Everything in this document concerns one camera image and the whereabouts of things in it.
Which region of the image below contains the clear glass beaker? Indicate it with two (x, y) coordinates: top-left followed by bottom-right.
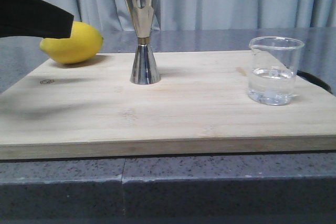
(248, 36), (304, 105)

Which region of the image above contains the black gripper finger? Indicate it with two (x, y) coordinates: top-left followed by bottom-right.
(1, 0), (73, 39)

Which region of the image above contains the yellow lemon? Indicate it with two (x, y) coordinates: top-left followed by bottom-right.
(39, 22), (103, 64)

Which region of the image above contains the light wooden cutting board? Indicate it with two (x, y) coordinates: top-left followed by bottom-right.
(1, 51), (335, 159)

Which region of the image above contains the black round object behind board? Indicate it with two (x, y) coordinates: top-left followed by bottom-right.
(297, 70), (333, 94)

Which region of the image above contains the steel double jigger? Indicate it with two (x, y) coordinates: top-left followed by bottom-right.
(125, 0), (161, 85)

